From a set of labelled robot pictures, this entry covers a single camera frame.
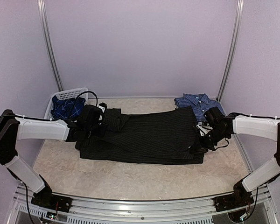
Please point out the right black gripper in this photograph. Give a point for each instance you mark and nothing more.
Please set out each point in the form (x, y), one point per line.
(203, 148)

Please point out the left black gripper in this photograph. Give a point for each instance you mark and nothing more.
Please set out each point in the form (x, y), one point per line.
(101, 133)

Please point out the blue checked shirt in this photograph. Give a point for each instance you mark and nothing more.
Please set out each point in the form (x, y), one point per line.
(200, 104)

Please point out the white plastic laundry basket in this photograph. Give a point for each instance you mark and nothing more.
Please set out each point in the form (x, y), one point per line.
(64, 95)

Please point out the black pinstripe long sleeve shirt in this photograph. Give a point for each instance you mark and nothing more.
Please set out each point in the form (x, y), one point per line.
(167, 138)

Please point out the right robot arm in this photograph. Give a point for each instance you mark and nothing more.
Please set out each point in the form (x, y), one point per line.
(223, 127)

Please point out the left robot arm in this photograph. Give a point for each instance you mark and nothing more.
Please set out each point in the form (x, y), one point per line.
(14, 128)

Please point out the dark blue plaid shirt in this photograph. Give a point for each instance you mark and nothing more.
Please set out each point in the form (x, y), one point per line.
(67, 109)

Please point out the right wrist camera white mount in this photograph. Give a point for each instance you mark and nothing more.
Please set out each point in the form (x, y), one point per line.
(203, 129)

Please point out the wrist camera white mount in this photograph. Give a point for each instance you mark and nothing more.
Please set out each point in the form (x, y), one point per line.
(203, 129)
(102, 106)

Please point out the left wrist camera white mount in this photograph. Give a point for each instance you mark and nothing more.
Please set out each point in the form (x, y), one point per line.
(102, 106)

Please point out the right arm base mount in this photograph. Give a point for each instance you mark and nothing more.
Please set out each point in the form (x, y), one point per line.
(238, 198)

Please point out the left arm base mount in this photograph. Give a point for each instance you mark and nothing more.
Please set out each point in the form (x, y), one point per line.
(46, 199)

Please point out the front aluminium rail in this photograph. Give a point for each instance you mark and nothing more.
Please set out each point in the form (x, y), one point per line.
(197, 210)

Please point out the left aluminium frame post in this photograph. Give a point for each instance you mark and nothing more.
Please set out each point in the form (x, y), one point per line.
(48, 44)

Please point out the aluminium frame post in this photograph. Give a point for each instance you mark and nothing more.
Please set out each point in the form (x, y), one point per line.
(48, 44)
(232, 49)

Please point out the right aluminium frame post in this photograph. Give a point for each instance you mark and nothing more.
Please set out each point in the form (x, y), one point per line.
(232, 49)

